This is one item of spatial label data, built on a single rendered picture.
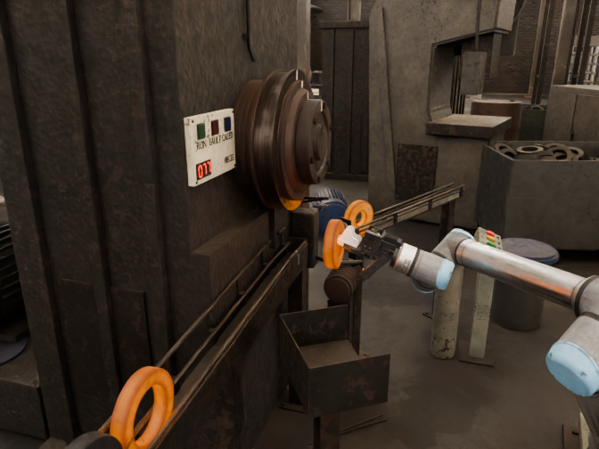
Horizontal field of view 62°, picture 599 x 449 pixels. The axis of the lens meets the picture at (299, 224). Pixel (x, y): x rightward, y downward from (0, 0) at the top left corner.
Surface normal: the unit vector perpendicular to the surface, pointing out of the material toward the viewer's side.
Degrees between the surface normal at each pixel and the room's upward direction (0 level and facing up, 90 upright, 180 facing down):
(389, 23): 90
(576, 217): 90
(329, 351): 5
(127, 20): 90
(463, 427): 0
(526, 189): 90
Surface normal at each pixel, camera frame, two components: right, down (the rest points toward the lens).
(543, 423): 0.00, -0.95
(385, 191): -0.53, 0.27
